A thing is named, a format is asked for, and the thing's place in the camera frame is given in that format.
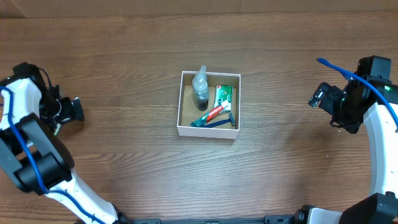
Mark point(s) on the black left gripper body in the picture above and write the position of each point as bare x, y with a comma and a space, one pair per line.
68, 109

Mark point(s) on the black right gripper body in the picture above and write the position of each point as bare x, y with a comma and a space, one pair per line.
328, 98

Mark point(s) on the blue disposable razor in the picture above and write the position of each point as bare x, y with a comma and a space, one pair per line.
221, 122

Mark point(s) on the green Dettol soap pack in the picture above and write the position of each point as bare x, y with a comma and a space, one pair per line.
223, 98

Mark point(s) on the clear foam pump bottle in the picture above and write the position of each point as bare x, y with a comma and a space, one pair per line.
200, 89

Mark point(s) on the Colgate toothpaste tube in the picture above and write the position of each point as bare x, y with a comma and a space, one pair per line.
201, 122

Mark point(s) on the white green toothbrush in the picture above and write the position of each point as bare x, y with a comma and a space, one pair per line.
56, 130

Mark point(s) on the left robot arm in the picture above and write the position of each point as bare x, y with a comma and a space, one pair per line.
35, 159

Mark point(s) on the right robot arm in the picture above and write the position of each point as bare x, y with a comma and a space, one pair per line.
375, 106

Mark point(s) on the pink cardboard box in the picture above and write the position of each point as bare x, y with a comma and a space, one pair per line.
188, 112

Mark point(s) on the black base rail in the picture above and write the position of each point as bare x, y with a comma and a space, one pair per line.
268, 219

